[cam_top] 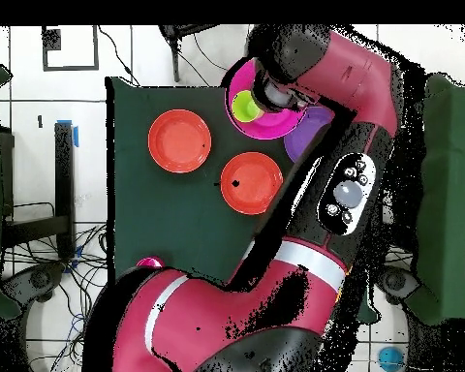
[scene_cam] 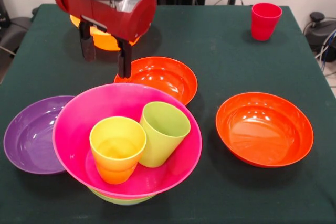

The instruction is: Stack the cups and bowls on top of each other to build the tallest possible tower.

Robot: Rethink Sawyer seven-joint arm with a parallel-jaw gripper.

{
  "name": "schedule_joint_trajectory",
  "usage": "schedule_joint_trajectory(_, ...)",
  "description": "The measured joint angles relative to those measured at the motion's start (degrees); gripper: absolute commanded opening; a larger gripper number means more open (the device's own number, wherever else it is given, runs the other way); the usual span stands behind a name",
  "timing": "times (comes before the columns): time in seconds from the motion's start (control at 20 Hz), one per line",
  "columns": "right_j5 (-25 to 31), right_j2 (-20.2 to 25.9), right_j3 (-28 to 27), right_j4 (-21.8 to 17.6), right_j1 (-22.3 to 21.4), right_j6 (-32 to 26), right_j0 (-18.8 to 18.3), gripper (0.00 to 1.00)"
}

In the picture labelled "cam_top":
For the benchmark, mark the red plastic bowl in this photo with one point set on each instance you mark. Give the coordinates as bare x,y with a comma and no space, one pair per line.
252,193
178,141

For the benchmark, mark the pink plastic bowl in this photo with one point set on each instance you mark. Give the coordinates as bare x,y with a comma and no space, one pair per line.
275,126

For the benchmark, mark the green plastic cup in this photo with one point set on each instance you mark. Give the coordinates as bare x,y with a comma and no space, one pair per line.
242,108

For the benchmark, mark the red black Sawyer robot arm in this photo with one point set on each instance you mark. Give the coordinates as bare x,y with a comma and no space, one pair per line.
236,321

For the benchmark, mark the dark green tablecloth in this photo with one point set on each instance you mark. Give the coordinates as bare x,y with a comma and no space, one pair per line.
159,224

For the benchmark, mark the purple plastic bowl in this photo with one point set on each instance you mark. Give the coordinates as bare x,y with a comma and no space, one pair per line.
304,143

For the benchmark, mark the red plastic cup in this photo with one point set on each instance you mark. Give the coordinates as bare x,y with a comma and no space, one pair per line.
151,262

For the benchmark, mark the grey tripod leg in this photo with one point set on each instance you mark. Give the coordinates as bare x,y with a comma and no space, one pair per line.
176,62

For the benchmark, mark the blue tape strip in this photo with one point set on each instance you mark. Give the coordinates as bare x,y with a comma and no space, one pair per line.
76,136

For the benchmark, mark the black metal stand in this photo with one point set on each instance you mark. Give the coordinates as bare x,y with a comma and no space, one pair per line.
64,174

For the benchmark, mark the blue round object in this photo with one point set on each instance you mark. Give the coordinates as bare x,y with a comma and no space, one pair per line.
390,358

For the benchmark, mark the black square floor frame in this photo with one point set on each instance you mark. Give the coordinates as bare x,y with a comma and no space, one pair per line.
69,68

